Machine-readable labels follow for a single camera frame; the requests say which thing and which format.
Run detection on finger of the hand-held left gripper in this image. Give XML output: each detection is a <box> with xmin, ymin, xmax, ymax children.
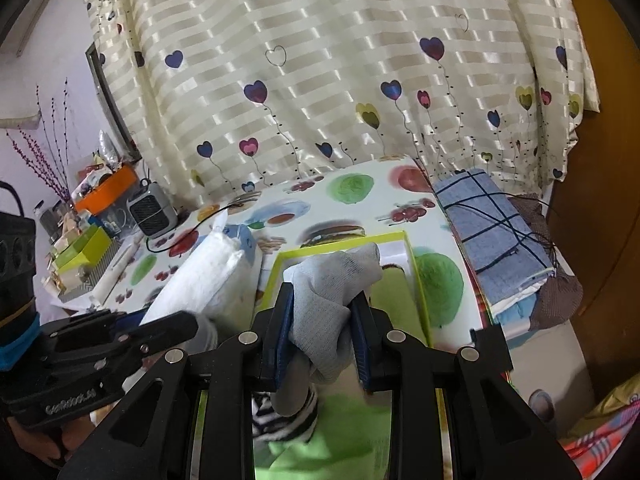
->
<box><xmin>37</xmin><ymin>310</ymin><xmax>151</xmax><ymax>341</ymax></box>
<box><xmin>97</xmin><ymin>311</ymin><xmax>199</xmax><ymax>376</ymax></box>

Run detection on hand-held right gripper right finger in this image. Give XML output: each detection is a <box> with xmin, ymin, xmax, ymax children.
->
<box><xmin>350</xmin><ymin>294</ymin><xmax>583</xmax><ymax>480</ymax></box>

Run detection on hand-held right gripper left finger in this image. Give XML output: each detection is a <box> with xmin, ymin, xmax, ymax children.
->
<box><xmin>57</xmin><ymin>282</ymin><xmax>296</xmax><ymax>480</ymax></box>

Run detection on grey white sock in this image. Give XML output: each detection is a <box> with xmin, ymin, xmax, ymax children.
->
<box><xmin>272</xmin><ymin>242</ymin><xmax>383</xmax><ymax>416</ymax></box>

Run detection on shallow yellow-green box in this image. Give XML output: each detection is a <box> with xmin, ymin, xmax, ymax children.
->
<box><xmin>197</xmin><ymin>230</ymin><xmax>448</xmax><ymax>480</ymax></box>

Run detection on black white striped sock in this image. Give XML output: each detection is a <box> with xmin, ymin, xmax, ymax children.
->
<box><xmin>250</xmin><ymin>387</ymin><xmax>321</xmax><ymax>446</ymax></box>

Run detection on light green cloth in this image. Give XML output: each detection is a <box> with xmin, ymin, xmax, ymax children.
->
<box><xmin>252</xmin><ymin>390</ymin><xmax>393</xmax><ymax>480</ymax></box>

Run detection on grey chevron pattern tray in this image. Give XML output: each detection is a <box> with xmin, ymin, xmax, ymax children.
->
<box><xmin>57</xmin><ymin>240</ymin><xmax>123</xmax><ymax>303</ymax></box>

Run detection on rolled white sheet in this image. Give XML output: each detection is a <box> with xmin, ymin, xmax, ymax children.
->
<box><xmin>92</xmin><ymin>240</ymin><xmax>141</xmax><ymax>306</ymax></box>

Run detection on blue white tissue pack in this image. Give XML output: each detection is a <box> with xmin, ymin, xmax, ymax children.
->
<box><xmin>140</xmin><ymin>210</ymin><xmax>263</xmax><ymax>326</ymax></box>

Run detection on lime green cardboard box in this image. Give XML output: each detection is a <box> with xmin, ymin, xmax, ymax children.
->
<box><xmin>52</xmin><ymin>225</ymin><xmax>113</xmax><ymax>271</ymax></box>

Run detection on dark lidded jar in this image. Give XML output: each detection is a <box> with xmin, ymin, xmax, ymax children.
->
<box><xmin>35</xmin><ymin>200</ymin><xmax>66</xmax><ymax>241</ymax></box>

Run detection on small grey space heater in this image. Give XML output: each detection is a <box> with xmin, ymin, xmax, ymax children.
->
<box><xmin>127</xmin><ymin>180</ymin><xmax>180</xmax><ymax>238</ymax></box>

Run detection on clear storage box orange lid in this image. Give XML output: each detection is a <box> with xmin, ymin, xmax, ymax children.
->
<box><xmin>75</xmin><ymin>164</ymin><xmax>138</xmax><ymax>231</ymax></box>

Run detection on fruit print tablecloth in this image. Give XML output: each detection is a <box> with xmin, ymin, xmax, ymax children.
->
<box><xmin>60</xmin><ymin>157</ymin><xmax>556</xmax><ymax>441</ymax></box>

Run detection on light blue folded cloth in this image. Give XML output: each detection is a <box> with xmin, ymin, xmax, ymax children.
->
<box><xmin>492</xmin><ymin>305</ymin><xmax>536</xmax><ymax>331</ymax></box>

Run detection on purple dried flower branches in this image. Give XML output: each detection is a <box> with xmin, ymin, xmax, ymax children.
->
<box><xmin>7</xmin><ymin>77</ymin><xmax>73</xmax><ymax>201</ymax></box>

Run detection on blue plaid folded cloth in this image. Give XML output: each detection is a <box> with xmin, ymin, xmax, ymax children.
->
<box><xmin>432</xmin><ymin>167</ymin><xmax>556</xmax><ymax>306</ymax></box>

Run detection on brown checked cloth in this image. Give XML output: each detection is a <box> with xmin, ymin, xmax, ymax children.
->
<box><xmin>510</xmin><ymin>192</ymin><xmax>586</xmax><ymax>331</ymax></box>

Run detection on red striped cloth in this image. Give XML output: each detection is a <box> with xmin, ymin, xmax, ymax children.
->
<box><xmin>560</xmin><ymin>407</ymin><xmax>636</xmax><ymax>466</ymax></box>

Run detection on yellow bag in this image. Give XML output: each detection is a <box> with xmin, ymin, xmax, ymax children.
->
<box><xmin>592</xmin><ymin>372</ymin><xmax>640</xmax><ymax>418</ymax></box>

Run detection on cream striped heart-print curtain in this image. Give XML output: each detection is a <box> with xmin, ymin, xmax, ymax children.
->
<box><xmin>75</xmin><ymin>0</ymin><xmax>601</xmax><ymax>201</ymax></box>

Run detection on wooden wardrobe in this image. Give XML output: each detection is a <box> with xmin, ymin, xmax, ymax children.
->
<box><xmin>545</xmin><ymin>0</ymin><xmax>640</xmax><ymax>411</ymax></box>

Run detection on black heater cable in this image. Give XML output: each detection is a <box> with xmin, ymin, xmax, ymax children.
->
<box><xmin>146</xmin><ymin>205</ymin><xmax>231</xmax><ymax>253</ymax></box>

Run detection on grey window frame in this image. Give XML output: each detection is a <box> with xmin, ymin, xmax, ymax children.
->
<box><xmin>84</xmin><ymin>42</ymin><xmax>142</xmax><ymax>163</ymax></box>

